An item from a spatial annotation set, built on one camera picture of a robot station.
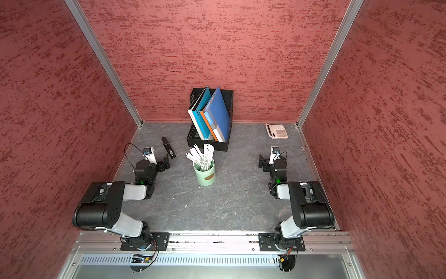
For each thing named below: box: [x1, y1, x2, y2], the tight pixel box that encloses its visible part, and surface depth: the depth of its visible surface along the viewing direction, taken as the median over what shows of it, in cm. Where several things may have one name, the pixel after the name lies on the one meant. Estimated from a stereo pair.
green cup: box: [192, 157, 217, 186], surface depth 87 cm
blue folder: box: [203, 86, 231, 143], surface depth 97 cm
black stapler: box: [161, 136, 177, 160], surface depth 106 cm
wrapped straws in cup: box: [185, 143, 215, 172], surface depth 85 cm
